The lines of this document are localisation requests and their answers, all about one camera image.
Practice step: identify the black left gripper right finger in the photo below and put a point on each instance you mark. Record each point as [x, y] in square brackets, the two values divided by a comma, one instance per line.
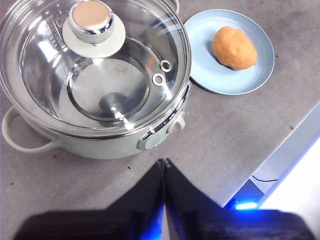
[212, 225]

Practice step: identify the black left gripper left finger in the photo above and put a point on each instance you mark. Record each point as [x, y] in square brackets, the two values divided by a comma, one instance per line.
[112, 222]

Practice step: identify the brown potato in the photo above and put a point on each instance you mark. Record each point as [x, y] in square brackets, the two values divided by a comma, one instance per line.
[235, 48]

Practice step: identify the glass lid with green knob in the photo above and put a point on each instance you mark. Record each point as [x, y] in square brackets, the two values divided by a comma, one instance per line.
[95, 22]

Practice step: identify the green electric steamer pot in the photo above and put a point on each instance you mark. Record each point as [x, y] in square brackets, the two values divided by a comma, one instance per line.
[100, 147]

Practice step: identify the blue round plate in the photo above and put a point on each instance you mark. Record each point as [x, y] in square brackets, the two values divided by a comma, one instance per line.
[225, 80]

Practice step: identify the grey table edge rail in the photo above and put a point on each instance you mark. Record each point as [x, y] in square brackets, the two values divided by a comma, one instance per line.
[287, 155]

